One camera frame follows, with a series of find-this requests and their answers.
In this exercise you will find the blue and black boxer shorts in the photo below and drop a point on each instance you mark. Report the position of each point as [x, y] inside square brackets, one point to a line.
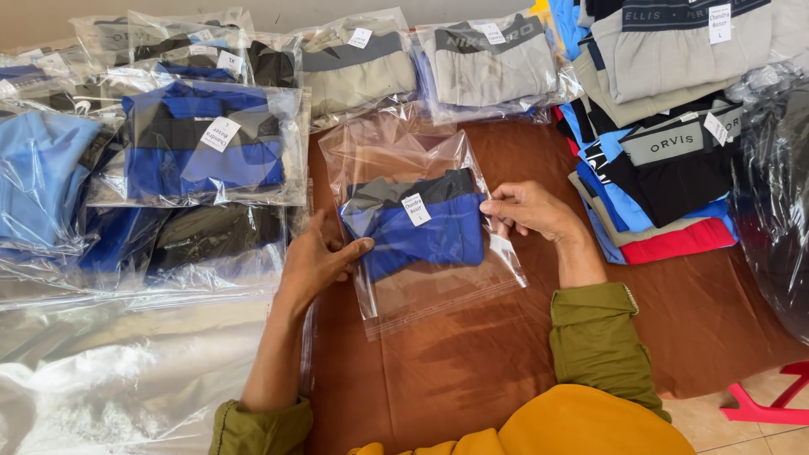
[436, 237]

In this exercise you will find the brown table cover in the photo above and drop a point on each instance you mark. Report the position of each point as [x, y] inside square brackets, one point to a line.
[455, 379]

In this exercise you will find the pile of unbagged folded boxers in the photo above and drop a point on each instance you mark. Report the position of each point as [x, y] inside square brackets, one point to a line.
[657, 170]

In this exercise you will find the clear plastic packing bag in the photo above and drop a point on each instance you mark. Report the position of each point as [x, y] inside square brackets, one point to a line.
[436, 297]

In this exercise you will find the mustard yellow headscarf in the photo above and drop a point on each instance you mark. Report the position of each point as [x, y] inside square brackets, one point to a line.
[569, 423]

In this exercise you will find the olive green shirt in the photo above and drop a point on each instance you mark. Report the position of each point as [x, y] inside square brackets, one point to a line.
[594, 341]

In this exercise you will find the person's right hand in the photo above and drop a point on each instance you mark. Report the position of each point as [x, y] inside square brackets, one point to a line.
[537, 212]

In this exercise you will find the red plastic stool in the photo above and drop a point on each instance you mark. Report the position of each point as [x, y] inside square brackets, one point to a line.
[758, 412]

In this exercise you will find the bagged grey boxer shorts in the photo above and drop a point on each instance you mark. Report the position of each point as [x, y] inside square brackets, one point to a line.
[490, 73]
[357, 76]

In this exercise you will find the pile of bagged boxer shorts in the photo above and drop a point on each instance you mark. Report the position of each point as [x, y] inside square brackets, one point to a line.
[189, 158]

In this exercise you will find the large clear plastic sack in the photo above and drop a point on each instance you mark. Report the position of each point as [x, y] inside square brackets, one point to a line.
[777, 208]

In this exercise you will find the person's left hand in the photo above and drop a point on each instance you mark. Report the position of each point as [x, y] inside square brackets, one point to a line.
[309, 265]

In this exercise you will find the stack of empty clear bags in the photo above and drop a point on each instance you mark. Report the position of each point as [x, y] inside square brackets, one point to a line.
[126, 373]

